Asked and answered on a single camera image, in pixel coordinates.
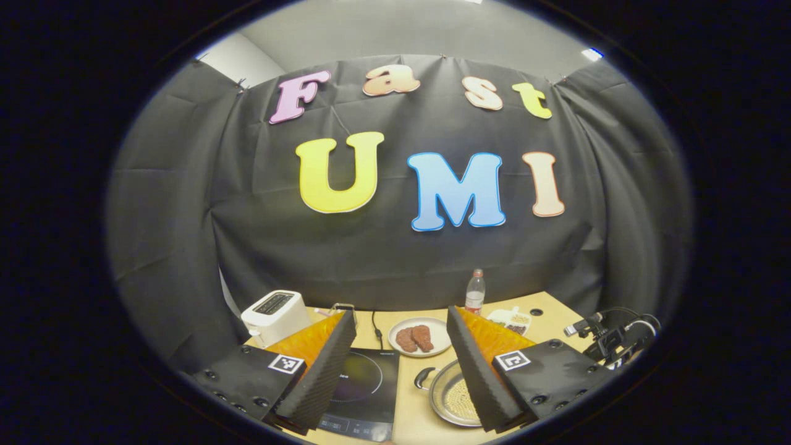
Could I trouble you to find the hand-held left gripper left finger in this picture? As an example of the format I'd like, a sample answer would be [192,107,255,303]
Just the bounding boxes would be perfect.
[185,309,358,436]

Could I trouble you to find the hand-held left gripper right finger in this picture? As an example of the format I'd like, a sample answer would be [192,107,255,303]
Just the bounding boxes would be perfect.
[446,305,619,433]

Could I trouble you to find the steel pot with black handles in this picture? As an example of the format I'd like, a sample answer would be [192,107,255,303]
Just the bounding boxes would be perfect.
[414,360,489,428]

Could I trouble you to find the black induction cooktop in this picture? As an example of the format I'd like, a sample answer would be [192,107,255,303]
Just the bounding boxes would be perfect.
[312,347,400,443]

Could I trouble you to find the large pile of soybeans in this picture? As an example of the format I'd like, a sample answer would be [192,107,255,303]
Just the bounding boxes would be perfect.
[446,377,480,422]

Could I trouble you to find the round white plate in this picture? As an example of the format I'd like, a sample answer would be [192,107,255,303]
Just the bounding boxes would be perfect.
[388,317,452,358]

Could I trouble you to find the white divided dish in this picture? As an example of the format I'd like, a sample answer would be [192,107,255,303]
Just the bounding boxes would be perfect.
[487,307,532,336]

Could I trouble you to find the white toaster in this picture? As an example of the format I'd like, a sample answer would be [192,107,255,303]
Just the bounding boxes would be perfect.
[241,290,311,349]

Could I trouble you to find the clear plastic water bottle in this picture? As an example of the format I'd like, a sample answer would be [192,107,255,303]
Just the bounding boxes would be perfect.
[465,269,486,316]

